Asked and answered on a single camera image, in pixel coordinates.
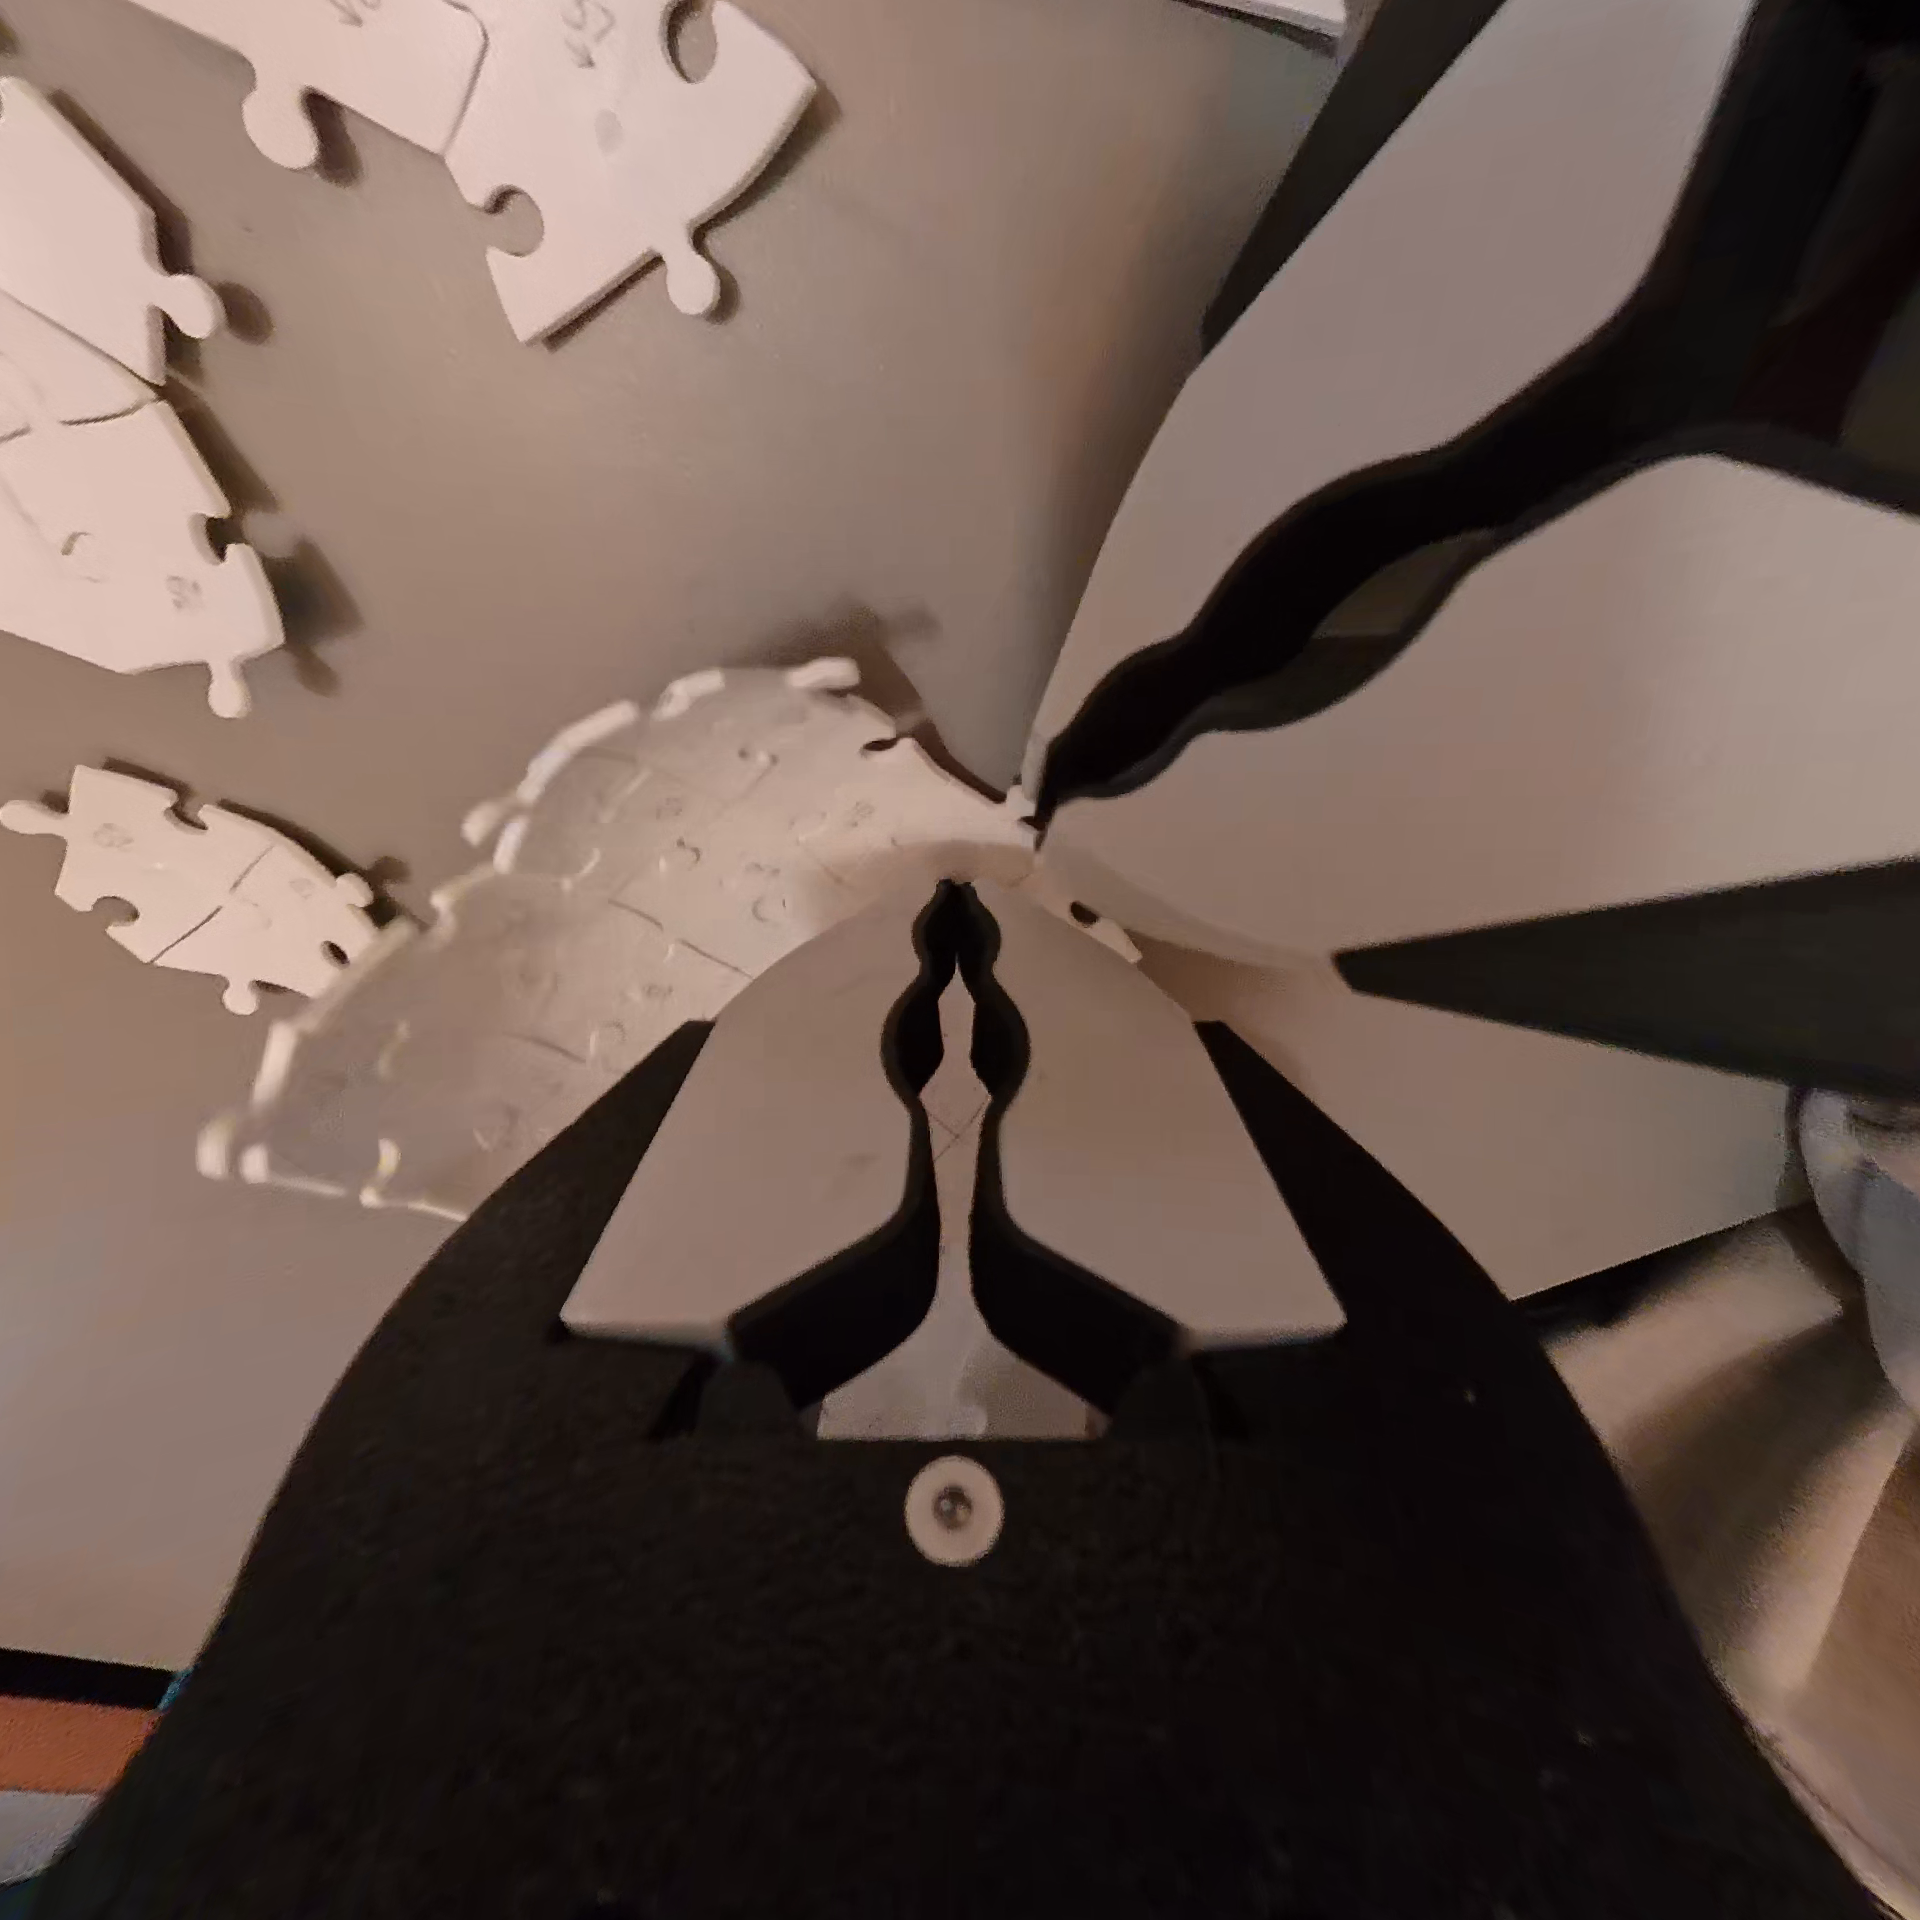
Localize curved white puzzle ball shell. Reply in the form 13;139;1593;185
195;656;1151;1221

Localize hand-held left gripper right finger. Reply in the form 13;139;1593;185
954;883;1346;1415

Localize orange striped rug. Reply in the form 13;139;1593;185
0;1695;191;1884

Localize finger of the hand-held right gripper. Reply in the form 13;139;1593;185
1028;0;1864;819
1036;447;1920;963

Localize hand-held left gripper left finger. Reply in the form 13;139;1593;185
561;883;963;1413

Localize white three-piece puzzle section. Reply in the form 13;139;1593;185
0;286;290;720

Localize small white two-piece puzzle section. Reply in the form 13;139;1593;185
0;766;379;1017

